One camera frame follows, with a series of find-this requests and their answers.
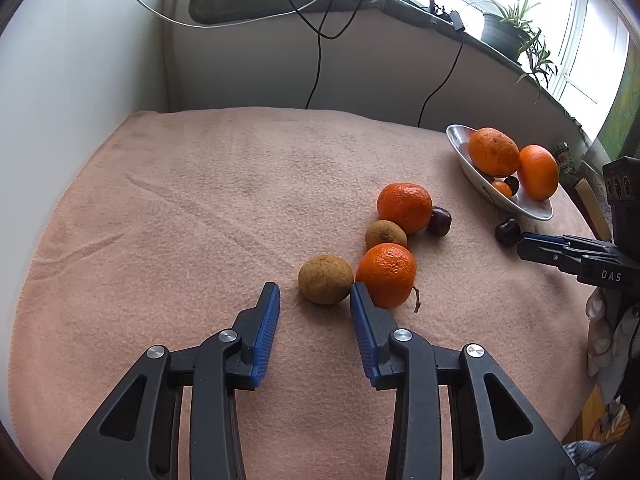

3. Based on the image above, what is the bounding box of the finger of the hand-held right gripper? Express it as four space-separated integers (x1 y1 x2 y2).
516 241 584 283
521 232 621 257

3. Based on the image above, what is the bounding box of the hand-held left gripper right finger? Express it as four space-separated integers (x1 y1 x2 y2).
349 282 581 480

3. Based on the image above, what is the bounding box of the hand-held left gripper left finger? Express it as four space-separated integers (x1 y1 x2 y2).
52 281 282 480

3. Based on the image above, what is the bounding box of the mandarin orange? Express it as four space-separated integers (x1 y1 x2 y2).
376 182 433 236
355 242 417 310

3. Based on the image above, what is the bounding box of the brown kiwi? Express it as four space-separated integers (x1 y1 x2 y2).
365 220 408 251
298 254 354 306

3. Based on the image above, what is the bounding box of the large orange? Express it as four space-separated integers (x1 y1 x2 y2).
468 127 521 177
517 144 560 201

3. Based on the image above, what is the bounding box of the person's right hand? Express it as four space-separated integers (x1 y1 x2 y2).
586 287 626 403

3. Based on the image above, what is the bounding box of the green snack bag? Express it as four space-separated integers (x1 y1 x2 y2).
552 141 576 186

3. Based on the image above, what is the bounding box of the pink blanket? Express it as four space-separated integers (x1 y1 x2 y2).
10 106 608 480

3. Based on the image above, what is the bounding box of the potted spider plant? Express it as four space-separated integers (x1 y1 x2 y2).
457 0 558 103

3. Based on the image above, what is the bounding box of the white board panel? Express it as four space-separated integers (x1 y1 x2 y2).
0 0 173 261

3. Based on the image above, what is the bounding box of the wall poster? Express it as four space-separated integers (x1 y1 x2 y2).
597 50 640 161

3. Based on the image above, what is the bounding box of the black cable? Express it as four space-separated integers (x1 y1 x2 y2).
202 0 341 111
417 10 466 128

